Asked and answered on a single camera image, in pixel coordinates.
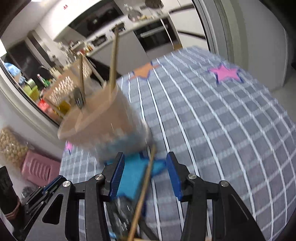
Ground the orange star sticker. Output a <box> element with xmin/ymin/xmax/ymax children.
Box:
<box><xmin>130</xmin><ymin>62</ymin><xmax>160</xmax><ymax>80</ymax></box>

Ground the beige perforated storage cart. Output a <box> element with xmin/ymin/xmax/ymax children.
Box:
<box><xmin>43</xmin><ymin>56</ymin><xmax>106</xmax><ymax>118</ymax></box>

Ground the wooden chopstick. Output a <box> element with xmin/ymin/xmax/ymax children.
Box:
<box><xmin>80</xmin><ymin>54</ymin><xmax>86</xmax><ymax>104</ymax></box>
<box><xmin>109</xmin><ymin>25</ymin><xmax>119</xmax><ymax>92</ymax></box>

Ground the bag of round nuts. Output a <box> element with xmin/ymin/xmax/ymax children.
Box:
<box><xmin>1</xmin><ymin>128</ymin><xmax>29</xmax><ymax>168</ymax></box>

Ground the curved bamboo chopstick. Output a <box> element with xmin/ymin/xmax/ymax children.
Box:
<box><xmin>127</xmin><ymin>144</ymin><xmax>156</xmax><ymax>241</ymax></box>

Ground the pink plastic stool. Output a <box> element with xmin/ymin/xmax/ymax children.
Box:
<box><xmin>21</xmin><ymin>150</ymin><xmax>61</xmax><ymax>186</ymax></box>

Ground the pink star sticker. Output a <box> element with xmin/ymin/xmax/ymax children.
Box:
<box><xmin>208</xmin><ymin>64</ymin><xmax>244</xmax><ymax>85</ymax></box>
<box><xmin>65</xmin><ymin>141</ymin><xmax>73</xmax><ymax>154</ymax></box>

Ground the beige plastic utensil holder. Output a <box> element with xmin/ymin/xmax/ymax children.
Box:
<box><xmin>58</xmin><ymin>85</ymin><xmax>152</xmax><ymax>162</ymax></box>

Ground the blue checkered tablecloth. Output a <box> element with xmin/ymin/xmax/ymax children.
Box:
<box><xmin>59</xmin><ymin>46</ymin><xmax>296</xmax><ymax>241</ymax></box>

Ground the pink star sticker left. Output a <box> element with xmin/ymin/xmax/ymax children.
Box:
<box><xmin>65</xmin><ymin>141</ymin><xmax>73</xmax><ymax>154</ymax></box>

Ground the wooden chopstick on table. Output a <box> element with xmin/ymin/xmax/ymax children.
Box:
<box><xmin>80</xmin><ymin>54</ymin><xmax>86</xmax><ymax>104</ymax></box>

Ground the white refrigerator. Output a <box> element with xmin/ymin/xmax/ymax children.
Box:
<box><xmin>162</xmin><ymin>0</ymin><xmax>209</xmax><ymax>50</ymax></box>

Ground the pink star sticker right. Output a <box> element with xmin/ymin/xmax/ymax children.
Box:
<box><xmin>208</xmin><ymin>64</ymin><xmax>244</xmax><ymax>85</ymax></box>

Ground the built-in black oven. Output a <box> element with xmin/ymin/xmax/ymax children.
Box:
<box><xmin>133</xmin><ymin>18</ymin><xmax>180</xmax><ymax>53</ymax></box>

